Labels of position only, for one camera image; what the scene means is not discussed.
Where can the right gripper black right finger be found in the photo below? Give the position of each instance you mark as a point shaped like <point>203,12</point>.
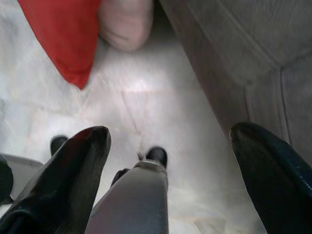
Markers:
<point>273,180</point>

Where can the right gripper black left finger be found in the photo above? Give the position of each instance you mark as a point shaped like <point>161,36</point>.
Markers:
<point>63,180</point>

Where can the red pillow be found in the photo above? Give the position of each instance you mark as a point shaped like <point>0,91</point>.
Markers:
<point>61,36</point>

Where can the small grey fabric sofa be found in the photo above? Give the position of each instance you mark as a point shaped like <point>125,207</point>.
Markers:
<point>243,61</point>

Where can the pink pillow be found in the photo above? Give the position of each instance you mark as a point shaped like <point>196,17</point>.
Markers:
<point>124,24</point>

